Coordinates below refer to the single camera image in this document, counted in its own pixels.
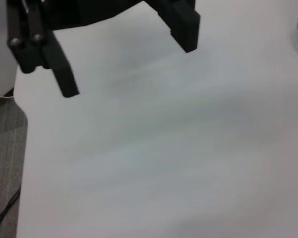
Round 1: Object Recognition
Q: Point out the black floor cable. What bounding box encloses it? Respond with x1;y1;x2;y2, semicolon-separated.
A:
0;190;20;234

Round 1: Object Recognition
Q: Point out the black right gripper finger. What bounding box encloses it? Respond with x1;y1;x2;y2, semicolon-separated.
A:
6;0;80;98
144;0;201;53

